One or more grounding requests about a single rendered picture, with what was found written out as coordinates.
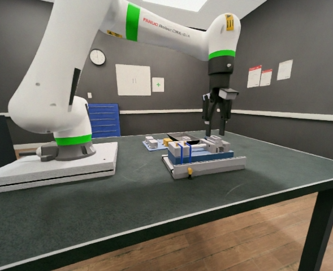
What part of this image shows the yellow block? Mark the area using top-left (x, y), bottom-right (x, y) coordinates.
top-left (163, 138), bottom-right (172, 147)

